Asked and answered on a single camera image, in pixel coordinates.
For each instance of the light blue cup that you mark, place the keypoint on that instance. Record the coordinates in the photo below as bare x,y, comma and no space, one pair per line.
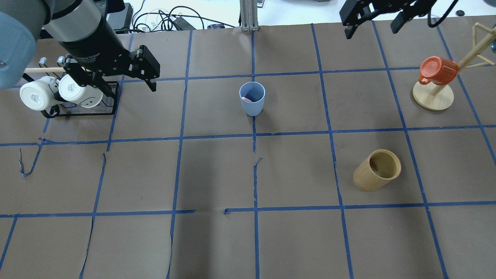
255,92

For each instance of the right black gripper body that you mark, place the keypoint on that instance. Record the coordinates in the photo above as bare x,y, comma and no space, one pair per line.
378,7

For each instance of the white mug far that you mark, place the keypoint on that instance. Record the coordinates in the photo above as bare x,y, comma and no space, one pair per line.
86,97

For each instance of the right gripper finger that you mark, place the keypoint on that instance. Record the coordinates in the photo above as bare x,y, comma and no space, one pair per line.
400,20
351,24

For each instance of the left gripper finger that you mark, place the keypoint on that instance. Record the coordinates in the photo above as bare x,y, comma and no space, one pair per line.
94,80
145,67

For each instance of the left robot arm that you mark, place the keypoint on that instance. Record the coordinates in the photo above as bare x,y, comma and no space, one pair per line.
81,28

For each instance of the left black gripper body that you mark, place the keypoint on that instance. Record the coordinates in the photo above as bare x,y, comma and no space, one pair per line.
94,41

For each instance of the bamboo cylinder holder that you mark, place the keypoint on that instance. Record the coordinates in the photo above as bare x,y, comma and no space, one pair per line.
377,170

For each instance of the aluminium frame post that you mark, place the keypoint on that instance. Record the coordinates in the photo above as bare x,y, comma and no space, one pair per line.
248,15

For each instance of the black wire mug rack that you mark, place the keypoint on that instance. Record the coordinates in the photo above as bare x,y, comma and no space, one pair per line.
105,108

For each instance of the round wooden mug stand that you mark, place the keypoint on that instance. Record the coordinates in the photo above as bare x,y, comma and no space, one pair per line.
436,98

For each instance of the orange cup on stand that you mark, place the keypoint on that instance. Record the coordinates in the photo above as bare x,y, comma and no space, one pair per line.
437,70

